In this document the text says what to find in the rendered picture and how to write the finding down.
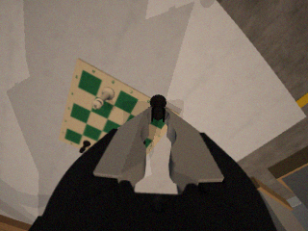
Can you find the white chess piece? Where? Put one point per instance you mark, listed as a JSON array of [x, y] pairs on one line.
[[107, 94]]

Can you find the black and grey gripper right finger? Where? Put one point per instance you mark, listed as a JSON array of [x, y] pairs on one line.
[[195, 158]]

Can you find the green and cream chessboard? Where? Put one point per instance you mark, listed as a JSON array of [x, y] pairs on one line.
[[81, 122]]

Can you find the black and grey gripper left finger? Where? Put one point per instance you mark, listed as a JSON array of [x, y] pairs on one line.
[[119, 155]]

